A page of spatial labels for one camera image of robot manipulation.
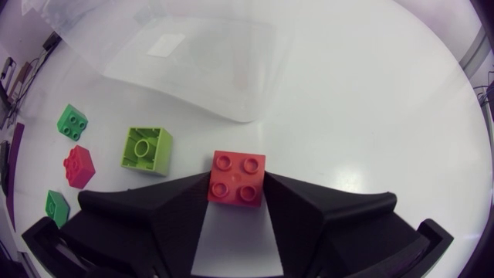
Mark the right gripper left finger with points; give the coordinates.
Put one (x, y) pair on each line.
(154, 224)

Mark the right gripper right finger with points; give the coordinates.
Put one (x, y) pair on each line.
(328, 231)

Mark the orange-red toy brick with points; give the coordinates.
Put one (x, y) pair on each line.
(236, 178)

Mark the clear plastic container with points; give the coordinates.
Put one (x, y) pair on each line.
(181, 58)

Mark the lime green toy brick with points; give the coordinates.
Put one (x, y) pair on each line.
(146, 151)

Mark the red toy brick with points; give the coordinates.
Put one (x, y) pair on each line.
(78, 167)

